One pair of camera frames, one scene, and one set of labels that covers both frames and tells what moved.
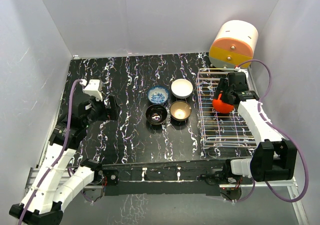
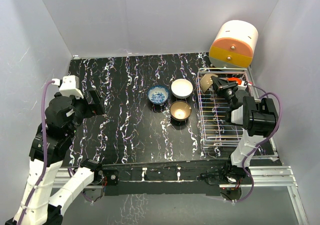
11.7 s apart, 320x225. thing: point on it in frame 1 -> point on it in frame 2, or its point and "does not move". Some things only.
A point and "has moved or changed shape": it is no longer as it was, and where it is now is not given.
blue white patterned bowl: (158, 95) does not move
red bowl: (221, 106) has moved or changed shape
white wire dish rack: (220, 130) does not move
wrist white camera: (92, 88) -> (70, 86)
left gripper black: (113, 111) -> (97, 104)
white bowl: (181, 88) does not move
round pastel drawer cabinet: (233, 44) does not move
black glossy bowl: (156, 114) -> (206, 81)
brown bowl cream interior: (180, 110) does not move
